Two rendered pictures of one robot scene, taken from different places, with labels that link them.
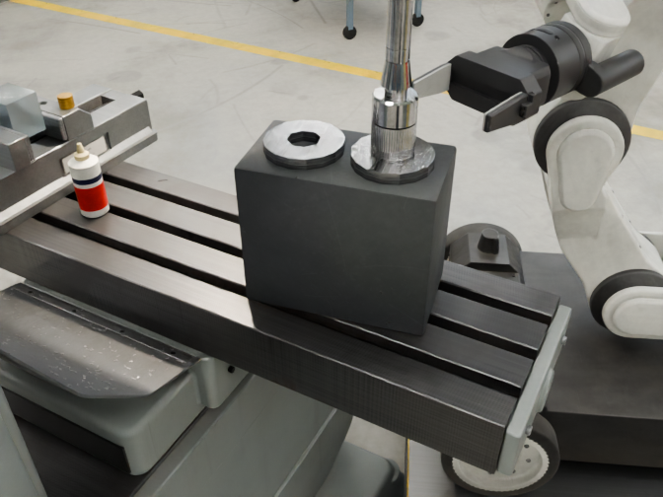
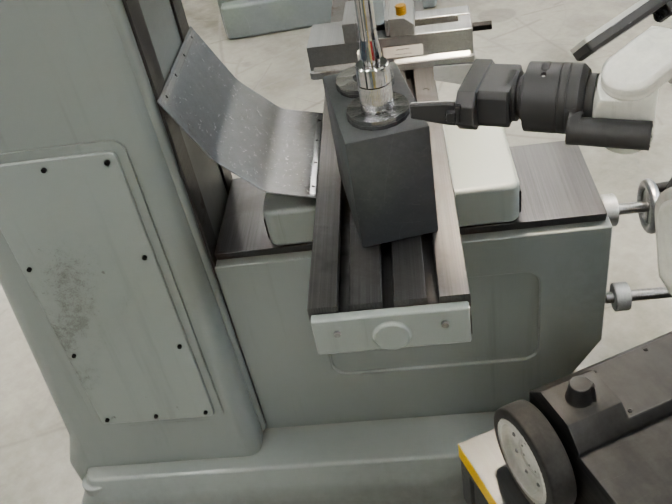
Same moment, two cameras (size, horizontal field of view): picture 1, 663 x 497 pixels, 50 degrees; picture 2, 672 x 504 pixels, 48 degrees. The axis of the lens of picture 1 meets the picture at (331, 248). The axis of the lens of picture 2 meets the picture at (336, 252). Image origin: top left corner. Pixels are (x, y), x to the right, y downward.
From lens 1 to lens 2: 0.97 m
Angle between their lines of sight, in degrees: 54
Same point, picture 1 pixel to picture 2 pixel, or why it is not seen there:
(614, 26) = (611, 86)
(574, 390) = (626, 470)
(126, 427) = (267, 208)
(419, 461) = not seen: hidden behind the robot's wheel
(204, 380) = not seen: hidden behind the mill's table
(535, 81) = (471, 98)
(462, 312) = (404, 255)
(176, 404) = (305, 218)
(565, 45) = (544, 84)
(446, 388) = (323, 274)
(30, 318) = (296, 130)
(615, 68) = (595, 127)
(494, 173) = not seen: outside the picture
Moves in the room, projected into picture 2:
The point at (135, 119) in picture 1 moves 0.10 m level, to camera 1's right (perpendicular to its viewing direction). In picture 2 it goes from (457, 40) to (486, 56)
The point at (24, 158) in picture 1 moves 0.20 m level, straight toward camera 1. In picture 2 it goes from (352, 37) to (291, 80)
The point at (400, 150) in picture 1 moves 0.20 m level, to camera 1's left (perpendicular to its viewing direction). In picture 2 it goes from (364, 103) to (304, 57)
